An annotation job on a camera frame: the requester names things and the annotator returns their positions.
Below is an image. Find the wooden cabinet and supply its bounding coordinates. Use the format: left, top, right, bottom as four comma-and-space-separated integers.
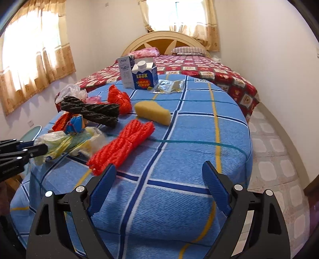
4, 173, 24, 193

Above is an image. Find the blue plaid cloth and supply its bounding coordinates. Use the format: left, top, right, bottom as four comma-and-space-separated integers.
10, 75, 253, 259

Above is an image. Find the blue milk carton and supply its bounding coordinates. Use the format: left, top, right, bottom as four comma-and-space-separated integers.
131, 60, 159, 90

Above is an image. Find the blue snack wrapper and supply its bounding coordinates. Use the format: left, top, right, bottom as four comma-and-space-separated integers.
64, 114, 86, 135

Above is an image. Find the orange snack wrapper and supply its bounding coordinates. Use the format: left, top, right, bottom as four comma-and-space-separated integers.
51, 112, 75, 132

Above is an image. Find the striped pillow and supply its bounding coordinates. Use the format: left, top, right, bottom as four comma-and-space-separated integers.
171, 46, 208, 56

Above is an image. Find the wide beige patterned curtain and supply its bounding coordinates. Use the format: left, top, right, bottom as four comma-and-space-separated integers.
0, 10, 76, 116

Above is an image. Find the dark braided rope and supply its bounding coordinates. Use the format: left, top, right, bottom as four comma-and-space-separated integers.
60, 95, 120, 128

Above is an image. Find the yellow and clear plastic bag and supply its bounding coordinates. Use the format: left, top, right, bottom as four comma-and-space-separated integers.
33, 127, 107, 166

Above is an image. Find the bed with red quilt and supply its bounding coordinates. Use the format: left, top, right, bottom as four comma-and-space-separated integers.
56, 53, 261, 124

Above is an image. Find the pink pillow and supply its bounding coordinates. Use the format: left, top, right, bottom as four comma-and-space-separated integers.
128, 48, 160, 58

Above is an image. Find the white and blue carton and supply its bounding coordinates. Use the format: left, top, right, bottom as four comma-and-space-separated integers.
117, 55, 135, 89

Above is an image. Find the red rope bundle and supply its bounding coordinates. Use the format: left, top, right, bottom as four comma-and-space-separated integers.
87, 119, 155, 177

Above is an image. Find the teal bin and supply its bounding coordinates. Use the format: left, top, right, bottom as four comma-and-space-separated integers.
19, 125, 41, 145

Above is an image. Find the yellow sponge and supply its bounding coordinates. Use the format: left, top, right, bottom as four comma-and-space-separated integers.
135, 101, 172, 126

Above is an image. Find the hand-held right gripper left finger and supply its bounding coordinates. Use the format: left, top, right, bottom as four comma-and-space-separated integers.
26, 163, 117, 259

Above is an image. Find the narrow beige patterned curtain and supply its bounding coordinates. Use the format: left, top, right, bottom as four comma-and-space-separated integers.
139, 0, 221, 53

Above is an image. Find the small red mesh net bundle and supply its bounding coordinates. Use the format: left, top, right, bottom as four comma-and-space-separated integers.
108, 85, 132, 115

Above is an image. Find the cream wooden headboard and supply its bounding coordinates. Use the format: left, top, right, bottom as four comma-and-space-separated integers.
121, 31, 212, 58

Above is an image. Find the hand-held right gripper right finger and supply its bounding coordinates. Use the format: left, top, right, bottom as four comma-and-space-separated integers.
202, 161, 292, 259

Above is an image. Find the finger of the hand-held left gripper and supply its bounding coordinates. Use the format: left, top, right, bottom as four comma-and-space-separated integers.
11, 144, 48, 163
0, 139, 34, 150

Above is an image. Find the clear plastic packet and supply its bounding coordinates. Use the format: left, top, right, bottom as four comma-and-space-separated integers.
169, 80, 185, 94
153, 79, 173, 94

